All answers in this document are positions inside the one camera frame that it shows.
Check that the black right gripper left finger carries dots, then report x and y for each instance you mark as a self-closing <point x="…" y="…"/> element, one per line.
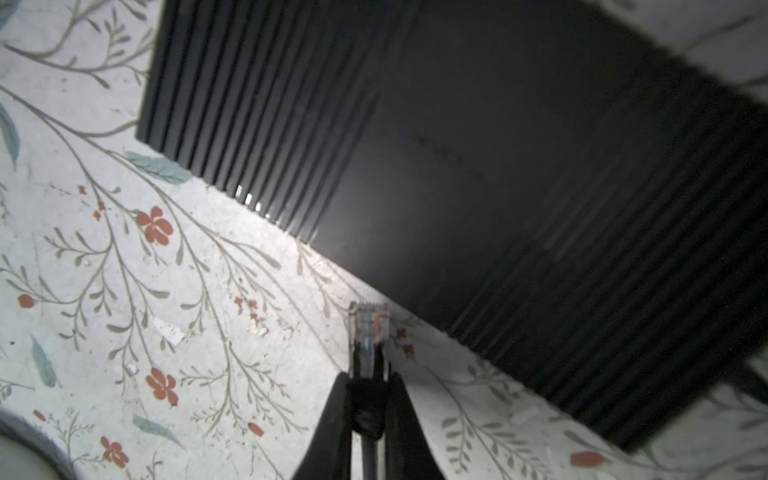
<point x="328" y="456"/>

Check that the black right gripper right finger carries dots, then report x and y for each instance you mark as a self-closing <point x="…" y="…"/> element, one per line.
<point x="407" y="453"/>

